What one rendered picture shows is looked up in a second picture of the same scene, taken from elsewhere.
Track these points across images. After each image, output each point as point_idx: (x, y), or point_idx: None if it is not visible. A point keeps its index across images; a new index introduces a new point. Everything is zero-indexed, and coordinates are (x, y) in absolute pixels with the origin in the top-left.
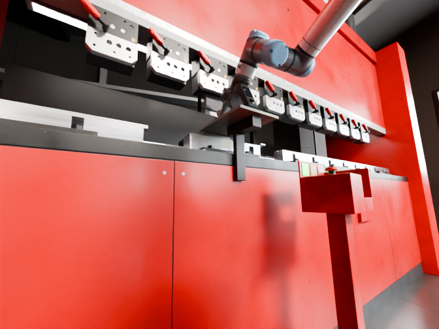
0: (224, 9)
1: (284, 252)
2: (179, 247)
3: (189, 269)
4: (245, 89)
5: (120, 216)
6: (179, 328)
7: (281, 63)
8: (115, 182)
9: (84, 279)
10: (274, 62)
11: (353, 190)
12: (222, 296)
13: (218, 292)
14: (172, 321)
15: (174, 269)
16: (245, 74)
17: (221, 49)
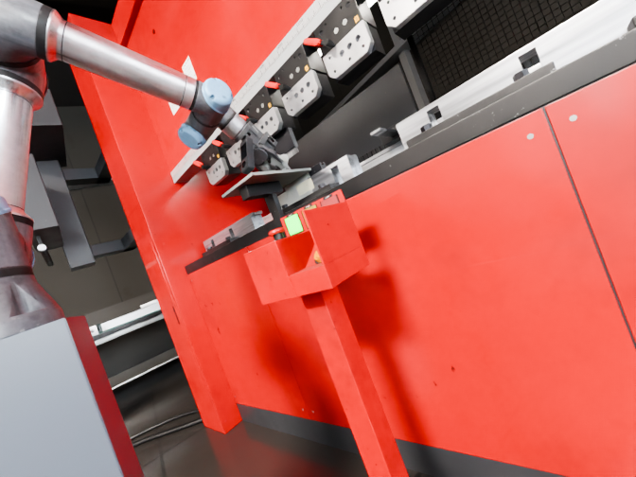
0: (235, 8)
1: (379, 317)
2: (272, 306)
3: (283, 322)
4: (242, 148)
5: (241, 289)
6: (291, 357)
7: (197, 141)
8: (233, 271)
9: (244, 319)
10: (195, 148)
11: (255, 275)
12: (312, 345)
13: (309, 342)
14: (286, 351)
15: (274, 320)
16: (230, 137)
17: (255, 74)
